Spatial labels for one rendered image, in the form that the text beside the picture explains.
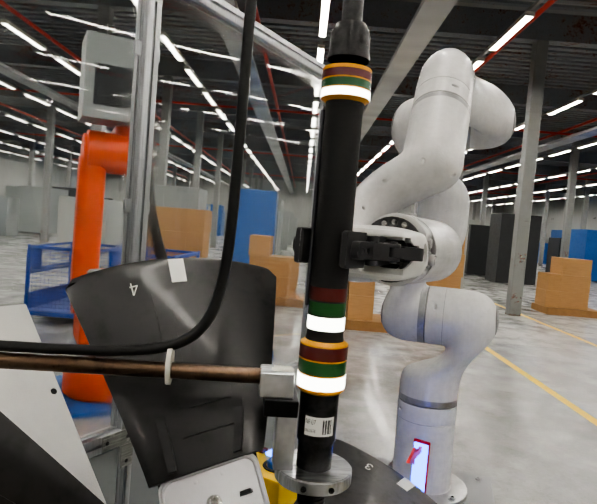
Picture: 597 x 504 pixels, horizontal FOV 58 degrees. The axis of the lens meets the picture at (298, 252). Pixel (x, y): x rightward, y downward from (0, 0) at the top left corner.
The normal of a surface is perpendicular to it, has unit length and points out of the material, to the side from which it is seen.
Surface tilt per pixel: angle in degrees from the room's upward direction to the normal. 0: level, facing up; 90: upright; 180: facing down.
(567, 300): 90
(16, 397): 50
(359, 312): 90
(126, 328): 55
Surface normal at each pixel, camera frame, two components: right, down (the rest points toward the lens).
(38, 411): 0.71, -0.57
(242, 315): 0.25, -0.67
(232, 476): -0.03, -0.56
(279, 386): 0.07, 0.06
